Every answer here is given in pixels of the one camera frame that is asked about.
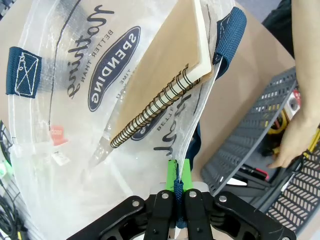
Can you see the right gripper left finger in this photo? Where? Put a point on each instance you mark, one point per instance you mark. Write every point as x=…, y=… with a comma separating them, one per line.
x=155, y=217

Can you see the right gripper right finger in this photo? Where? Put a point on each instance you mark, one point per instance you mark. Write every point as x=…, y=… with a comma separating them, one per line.
x=200, y=217

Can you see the brown spiral notebook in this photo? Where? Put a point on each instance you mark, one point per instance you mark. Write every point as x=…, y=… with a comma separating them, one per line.
x=155, y=75

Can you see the person's right forearm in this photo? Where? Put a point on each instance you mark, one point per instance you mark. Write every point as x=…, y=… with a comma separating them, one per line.
x=307, y=62

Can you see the person's right hand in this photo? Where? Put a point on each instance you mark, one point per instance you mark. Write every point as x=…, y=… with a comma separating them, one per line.
x=295, y=140

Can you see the white card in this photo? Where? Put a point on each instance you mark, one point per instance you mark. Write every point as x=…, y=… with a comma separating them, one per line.
x=236, y=182

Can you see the black red marker pen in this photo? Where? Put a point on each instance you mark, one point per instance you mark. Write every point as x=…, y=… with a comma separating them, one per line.
x=255, y=172

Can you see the grey plastic basket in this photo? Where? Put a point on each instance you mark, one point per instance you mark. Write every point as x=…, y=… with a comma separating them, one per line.
x=240, y=140

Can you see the red white small box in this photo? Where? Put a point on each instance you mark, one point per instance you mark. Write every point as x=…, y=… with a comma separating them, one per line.
x=294, y=102

